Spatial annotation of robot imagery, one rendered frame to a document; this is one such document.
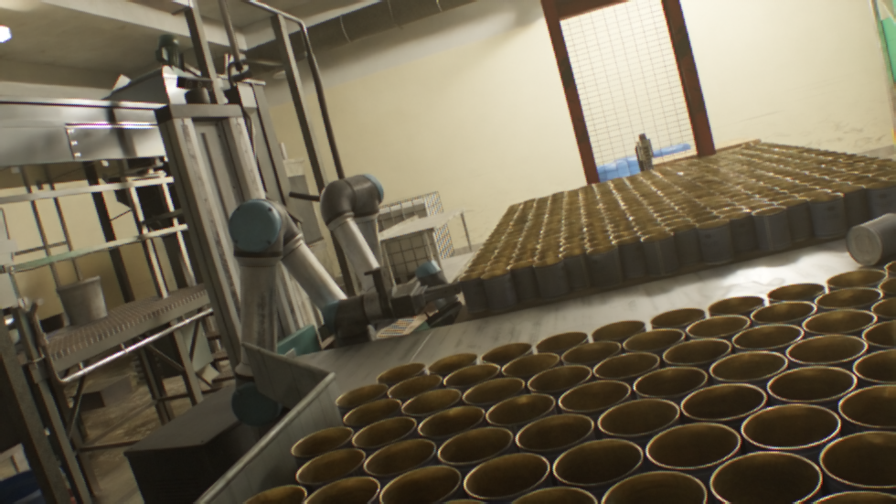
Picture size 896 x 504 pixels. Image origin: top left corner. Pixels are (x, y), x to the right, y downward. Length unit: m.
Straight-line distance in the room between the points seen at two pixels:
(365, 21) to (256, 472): 9.64
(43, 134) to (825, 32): 10.18
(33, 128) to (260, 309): 2.08
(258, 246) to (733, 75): 9.66
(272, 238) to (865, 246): 1.16
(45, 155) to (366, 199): 1.78
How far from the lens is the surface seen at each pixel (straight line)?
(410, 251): 9.25
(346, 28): 10.25
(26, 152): 3.31
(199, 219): 1.85
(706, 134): 2.92
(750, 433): 0.54
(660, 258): 1.39
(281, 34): 5.29
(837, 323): 0.75
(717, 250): 1.41
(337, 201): 2.03
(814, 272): 1.21
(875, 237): 1.18
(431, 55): 10.70
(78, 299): 4.52
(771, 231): 1.43
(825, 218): 1.47
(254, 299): 1.53
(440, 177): 10.60
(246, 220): 1.49
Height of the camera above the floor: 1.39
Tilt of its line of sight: 7 degrees down
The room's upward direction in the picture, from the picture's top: 15 degrees counter-clockwise
